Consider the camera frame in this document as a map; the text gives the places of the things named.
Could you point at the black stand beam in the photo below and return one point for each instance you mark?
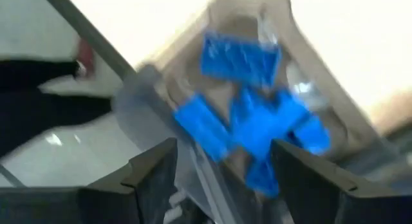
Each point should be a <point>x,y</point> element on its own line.
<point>38,108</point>

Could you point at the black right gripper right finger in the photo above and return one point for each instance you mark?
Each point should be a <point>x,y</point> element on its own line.
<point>338,204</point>

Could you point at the black metal table frame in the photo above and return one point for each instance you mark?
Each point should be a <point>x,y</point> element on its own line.
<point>90,31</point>

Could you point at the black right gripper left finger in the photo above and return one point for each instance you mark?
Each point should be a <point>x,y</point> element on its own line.
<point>96,204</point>

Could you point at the small blue toy brick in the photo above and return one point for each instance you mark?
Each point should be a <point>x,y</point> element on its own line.
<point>310,134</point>

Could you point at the grey translucent plastic bin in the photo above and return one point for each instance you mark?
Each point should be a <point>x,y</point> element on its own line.
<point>322,72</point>

